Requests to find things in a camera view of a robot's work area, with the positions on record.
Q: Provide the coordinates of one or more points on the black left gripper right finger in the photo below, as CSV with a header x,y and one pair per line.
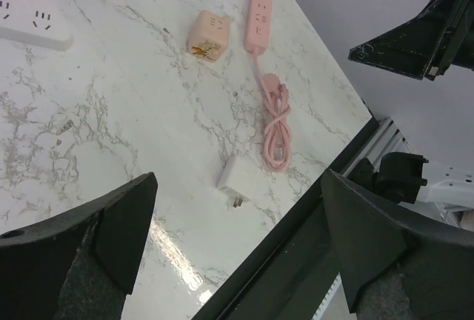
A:
x,y
395,263

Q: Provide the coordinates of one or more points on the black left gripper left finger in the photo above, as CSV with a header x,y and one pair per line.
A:
x,y
82,263

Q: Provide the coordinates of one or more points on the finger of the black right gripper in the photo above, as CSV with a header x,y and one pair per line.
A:
x,y
440,36

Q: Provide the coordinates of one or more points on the white wall charger plug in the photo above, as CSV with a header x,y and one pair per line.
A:
x,y
239,180

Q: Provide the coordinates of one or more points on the peach cube socket adapter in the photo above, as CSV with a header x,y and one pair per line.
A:
x,y
209,36

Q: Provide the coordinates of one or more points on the white triangular power strip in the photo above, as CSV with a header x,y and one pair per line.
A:
x,y
35,22

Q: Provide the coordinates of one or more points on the pink power strip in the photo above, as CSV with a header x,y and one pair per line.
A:
x,y
257,37

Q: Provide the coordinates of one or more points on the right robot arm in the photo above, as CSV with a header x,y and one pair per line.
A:
x,y
404,177

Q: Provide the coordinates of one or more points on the aluminium rail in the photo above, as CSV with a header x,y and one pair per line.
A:
x,y
386,139

